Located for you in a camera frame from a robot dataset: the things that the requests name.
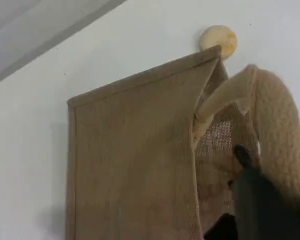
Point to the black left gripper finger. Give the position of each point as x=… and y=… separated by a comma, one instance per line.
x=270, y=215

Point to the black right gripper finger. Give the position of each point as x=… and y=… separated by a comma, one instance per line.
x=245, y=160
x=222, y=228

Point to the brown burlap bag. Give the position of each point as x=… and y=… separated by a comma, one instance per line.
x=130, y=150

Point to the round beige bread roll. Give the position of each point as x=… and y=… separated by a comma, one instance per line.
x=222, y=40

